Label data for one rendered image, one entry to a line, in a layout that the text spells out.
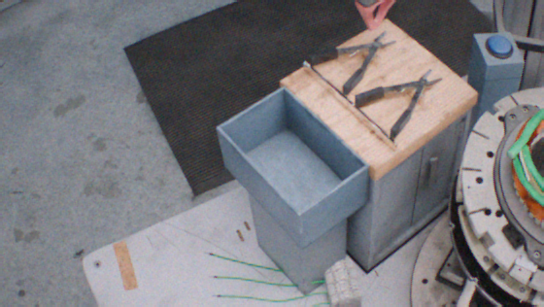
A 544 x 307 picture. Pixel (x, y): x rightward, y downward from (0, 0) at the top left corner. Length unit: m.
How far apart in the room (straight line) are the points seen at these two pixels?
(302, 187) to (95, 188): 1.38
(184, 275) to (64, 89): 1.56
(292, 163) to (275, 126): 0.06
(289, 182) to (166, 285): 0.29
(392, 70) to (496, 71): 0.19
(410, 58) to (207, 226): 0.44
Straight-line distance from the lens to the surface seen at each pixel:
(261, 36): 2.55
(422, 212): 1.11
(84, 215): 2.22
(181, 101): 2.38
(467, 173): 0.83
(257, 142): 0.98
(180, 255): 1.15
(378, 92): 0.90
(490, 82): 1.08
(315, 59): 0.94
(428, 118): 0.92
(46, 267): 2.17
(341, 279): 1.06
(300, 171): 0.96
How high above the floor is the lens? 1.77
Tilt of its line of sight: 53 degrees down
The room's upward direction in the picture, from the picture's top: 8 degrees counter-clockwise
